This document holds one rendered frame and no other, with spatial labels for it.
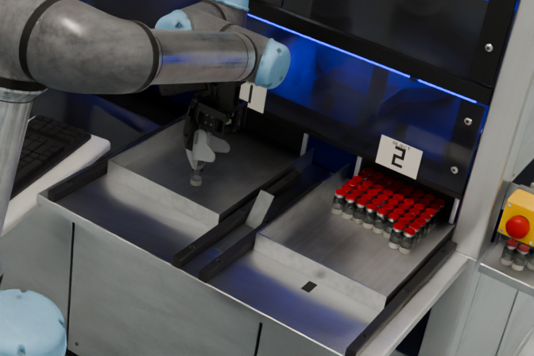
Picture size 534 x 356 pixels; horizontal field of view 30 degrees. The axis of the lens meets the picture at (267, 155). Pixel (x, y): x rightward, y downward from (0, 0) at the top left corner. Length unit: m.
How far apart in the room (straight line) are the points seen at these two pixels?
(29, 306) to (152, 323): 1.07
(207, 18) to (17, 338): 0.59
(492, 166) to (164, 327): 0.98
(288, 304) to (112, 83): 0.57
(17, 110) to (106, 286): 1.20
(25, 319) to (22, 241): 1.28
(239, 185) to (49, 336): 0.70
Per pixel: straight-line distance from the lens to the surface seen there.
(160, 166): 1.97
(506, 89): 1.73
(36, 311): 1.39
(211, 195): 1.90
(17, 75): 1.31
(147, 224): 1.80
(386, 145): 1.86
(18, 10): 1.28
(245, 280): 1.70
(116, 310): 2.51
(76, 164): 2.10
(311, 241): 1.82
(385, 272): 1.79
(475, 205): 1.83
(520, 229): 1.78
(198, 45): 1.39
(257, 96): 1.98
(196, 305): 2.32
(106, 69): 1.25
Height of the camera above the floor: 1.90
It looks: 30 degrees down
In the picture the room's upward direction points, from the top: 9 degrees clockwise
